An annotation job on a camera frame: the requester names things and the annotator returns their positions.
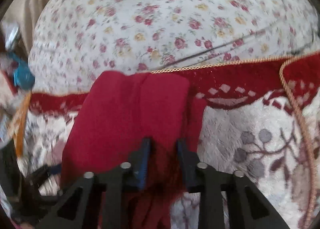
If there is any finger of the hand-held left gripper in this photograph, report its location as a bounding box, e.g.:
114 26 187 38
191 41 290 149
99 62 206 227
25 163 63 189

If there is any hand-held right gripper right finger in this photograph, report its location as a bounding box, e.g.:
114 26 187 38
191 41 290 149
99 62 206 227
177 139 290 229

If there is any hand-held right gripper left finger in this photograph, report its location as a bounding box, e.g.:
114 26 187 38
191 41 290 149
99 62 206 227
35 138 152 229

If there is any red garment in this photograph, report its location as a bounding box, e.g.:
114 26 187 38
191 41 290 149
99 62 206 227
60 71 207 229

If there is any orange patterned blanket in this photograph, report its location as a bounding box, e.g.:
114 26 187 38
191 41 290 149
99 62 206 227
9 91 32 157

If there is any red and white plush blanket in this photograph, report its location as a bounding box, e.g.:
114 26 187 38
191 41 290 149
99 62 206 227
0 52 320 229

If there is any blue packet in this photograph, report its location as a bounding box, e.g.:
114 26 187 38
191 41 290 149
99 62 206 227
7 52 35 90

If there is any white rose print quilt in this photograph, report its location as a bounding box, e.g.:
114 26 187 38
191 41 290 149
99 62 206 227
27 0 315 94

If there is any beige cloth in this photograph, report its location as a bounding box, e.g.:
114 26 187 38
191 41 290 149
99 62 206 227
14 0 57 55

